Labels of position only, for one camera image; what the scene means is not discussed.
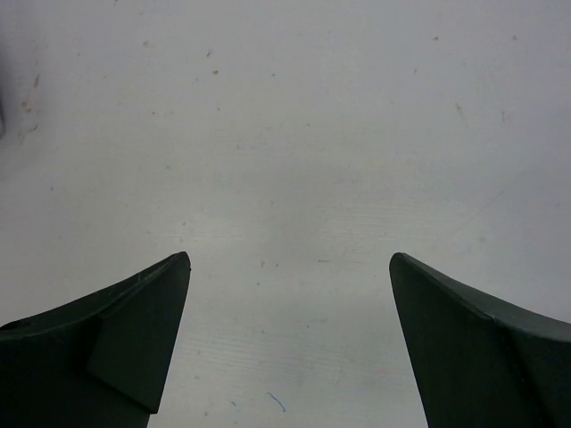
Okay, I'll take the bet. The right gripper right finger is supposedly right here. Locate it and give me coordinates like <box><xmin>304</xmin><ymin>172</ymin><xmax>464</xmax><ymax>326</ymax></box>
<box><xmin>389</xmin><ymin>252</ymin><xmax>570</xmax><ymax>427</ymax></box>

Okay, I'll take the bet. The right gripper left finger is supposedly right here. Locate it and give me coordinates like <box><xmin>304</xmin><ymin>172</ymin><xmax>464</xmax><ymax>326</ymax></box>
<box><xmin>1</xmin><ymin>251</ymin><xmax>191</xmax><ymax>427</ymax></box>

